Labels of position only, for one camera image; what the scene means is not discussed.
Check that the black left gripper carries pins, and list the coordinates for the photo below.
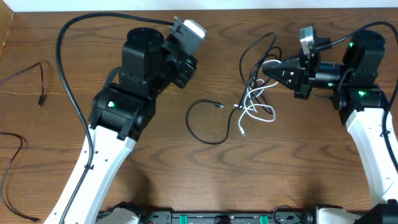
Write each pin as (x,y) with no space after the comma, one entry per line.
(186,70)

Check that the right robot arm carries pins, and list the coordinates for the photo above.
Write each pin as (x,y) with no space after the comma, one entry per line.
(363,109)

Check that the cardboard side panel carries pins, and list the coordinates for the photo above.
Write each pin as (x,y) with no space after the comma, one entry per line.
(6,19)

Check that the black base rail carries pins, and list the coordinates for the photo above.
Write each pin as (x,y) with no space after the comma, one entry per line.
(127,212)

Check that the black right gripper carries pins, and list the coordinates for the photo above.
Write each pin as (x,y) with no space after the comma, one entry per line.
(302,87)

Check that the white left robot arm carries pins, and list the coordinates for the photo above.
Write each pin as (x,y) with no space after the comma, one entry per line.
(121,111)

